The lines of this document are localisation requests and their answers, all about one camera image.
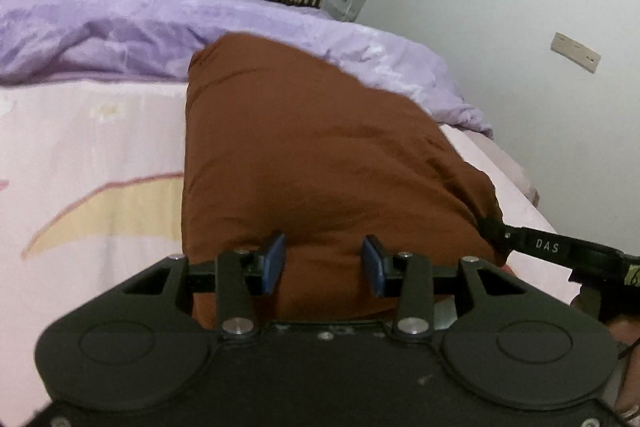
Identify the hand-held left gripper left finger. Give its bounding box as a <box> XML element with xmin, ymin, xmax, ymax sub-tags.
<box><xmin>122</xmin><ymin>232</ymin><xmax>288</xmax><ymax>339</ymax></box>

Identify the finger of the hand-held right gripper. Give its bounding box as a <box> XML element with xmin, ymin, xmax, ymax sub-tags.
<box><xmin>477</xmin><ymin>216</ymin><xmax>523</xmax><ymax>259</ymax></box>

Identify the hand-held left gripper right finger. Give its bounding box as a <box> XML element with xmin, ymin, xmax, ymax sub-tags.
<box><xmin>361</xmin><ymin>234</ymin><xmax>528</xmax><ymax>341</ymax></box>

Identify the brown garment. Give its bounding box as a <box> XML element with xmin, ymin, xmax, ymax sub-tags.
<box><xmin>181</xmin><ymin>33</ymin><xmax>513</xmax><ymax>328</ymax></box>

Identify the person's right hand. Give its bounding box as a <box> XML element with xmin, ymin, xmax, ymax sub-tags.
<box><xmin>604</xmin><ymin>313</ymin><xmax>640</xmax><ymax>415</ymax></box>

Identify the pink printed bed sheet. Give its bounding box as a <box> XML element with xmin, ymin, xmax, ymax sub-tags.
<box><xmin>0</xmin><ymin>74</ymin><xmax>583</xmax><ymax>423</ymax></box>

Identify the purple quilt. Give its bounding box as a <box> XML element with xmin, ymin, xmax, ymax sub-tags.
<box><xmin>0</xmin><ymin>0</ymin><xmax>496</xmax><ymax>140</ymax></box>

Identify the beige wall socket plate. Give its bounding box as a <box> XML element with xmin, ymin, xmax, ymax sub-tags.
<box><xmin>550</xmin><ymin>32</ymin><xmax>602</xmax><ymax>74</ymax></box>

